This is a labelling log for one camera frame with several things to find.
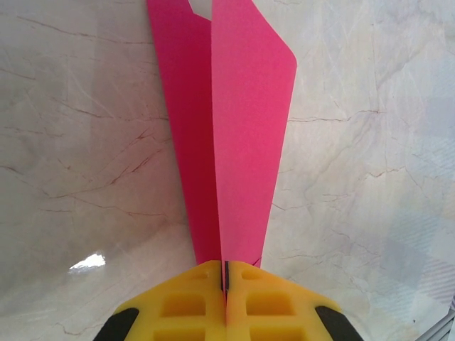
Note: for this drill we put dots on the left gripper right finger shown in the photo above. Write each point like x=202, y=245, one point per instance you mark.
x=263, y=284

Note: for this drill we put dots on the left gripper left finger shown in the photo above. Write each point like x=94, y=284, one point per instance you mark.
x=199, y=284

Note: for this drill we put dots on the magenta cloth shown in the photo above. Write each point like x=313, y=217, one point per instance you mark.
x=245, y=142

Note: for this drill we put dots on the aluminium side rail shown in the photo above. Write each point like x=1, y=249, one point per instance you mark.
x=446, y=330

